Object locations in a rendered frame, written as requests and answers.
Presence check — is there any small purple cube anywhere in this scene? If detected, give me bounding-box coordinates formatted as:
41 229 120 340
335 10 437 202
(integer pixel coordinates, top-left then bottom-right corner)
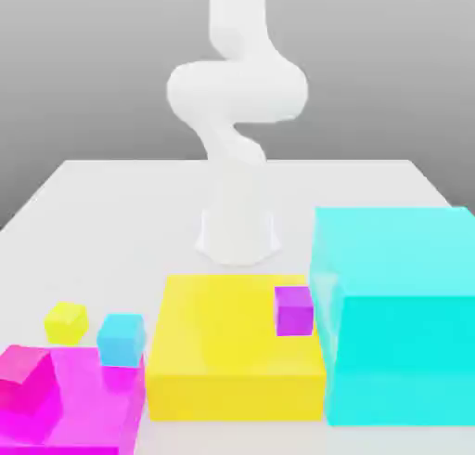
274 285 315 338

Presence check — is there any small blue cube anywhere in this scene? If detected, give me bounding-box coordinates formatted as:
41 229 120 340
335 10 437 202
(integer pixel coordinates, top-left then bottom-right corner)
96 312 147 369

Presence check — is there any small yellow cube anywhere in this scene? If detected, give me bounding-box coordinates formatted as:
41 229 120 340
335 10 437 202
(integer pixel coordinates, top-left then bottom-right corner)
43 301 90 345

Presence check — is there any small pink cube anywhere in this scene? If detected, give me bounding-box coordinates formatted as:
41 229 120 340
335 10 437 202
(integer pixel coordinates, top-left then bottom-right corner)
0 344 64 446

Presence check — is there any large yellow box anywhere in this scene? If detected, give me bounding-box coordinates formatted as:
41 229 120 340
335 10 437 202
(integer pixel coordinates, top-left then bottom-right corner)
145 274 328 423

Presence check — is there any large cyan box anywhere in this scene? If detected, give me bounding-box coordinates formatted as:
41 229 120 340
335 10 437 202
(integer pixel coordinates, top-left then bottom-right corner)
308 206 475 427

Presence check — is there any large magenta box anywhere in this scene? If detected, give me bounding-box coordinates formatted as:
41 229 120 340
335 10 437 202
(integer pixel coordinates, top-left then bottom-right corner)
0 345 147 455

